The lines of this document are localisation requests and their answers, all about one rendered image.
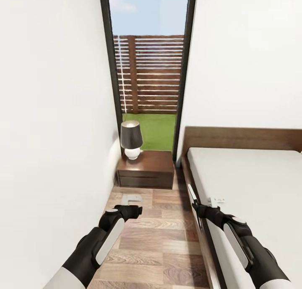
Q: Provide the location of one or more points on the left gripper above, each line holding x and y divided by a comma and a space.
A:
133, 211

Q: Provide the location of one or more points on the fixed window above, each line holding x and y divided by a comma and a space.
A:
148, 43

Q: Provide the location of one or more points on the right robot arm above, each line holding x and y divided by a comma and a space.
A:
257, 260

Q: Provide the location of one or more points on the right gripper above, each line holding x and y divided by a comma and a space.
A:
205, 211

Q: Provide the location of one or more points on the nightstand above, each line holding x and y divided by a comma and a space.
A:
151, 169

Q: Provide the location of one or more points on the hardback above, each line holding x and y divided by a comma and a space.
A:
193, 199

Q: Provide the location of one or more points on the bed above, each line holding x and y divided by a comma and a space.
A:
258, 171

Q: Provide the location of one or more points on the table lamp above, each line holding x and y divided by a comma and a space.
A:
131, 138

